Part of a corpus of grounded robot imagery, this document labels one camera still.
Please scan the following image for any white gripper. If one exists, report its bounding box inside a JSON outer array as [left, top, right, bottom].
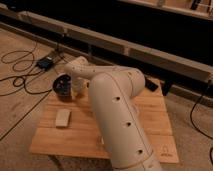
[[71, 77, 86, 100]]

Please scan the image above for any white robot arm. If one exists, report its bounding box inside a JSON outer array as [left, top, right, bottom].
[[64, 56, 163, 171]]

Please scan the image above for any dark round bowl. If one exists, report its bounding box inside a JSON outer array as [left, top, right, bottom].
[[52, 74, 71, 97]]

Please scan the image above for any black power adapter box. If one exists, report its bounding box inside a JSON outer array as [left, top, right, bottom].
[[36, 57, 53, 71]]

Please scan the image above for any wooden table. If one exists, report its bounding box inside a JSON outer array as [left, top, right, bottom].
[[29, 78, 179, 163]]

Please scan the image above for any black phone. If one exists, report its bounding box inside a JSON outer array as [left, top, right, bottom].
[[145, 79, 158, 92]]

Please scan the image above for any black cable on floor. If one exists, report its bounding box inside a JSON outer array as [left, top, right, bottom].
[[0, 39, 64, 141]]

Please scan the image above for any black cable at right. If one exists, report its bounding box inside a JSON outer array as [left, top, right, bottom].
[[189, 79, 213, 166]]

